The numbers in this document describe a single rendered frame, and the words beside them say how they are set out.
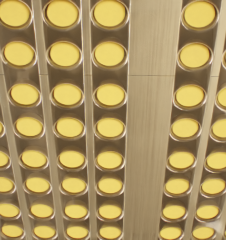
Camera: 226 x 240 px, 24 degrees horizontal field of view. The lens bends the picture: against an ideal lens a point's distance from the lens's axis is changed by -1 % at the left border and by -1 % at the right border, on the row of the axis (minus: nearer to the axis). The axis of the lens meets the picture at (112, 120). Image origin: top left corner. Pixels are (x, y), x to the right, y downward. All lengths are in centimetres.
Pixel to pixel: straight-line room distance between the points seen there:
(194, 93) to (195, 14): 4
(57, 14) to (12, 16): 2
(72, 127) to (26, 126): 2
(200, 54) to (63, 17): 5
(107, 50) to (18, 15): 4
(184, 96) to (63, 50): 5
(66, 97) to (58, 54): 2
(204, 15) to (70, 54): 5
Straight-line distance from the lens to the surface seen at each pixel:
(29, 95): 22
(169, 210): 27
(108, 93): 21
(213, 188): 26
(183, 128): 23
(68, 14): 19
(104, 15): 19
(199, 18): 20
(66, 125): 23
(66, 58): 20
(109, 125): 23
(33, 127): 23
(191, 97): 22
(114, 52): 20
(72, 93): 21
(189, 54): 20
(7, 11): 20
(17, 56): 21
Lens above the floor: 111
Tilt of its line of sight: 47 degrees down
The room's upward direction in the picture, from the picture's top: 179 degrees counter-clockwise
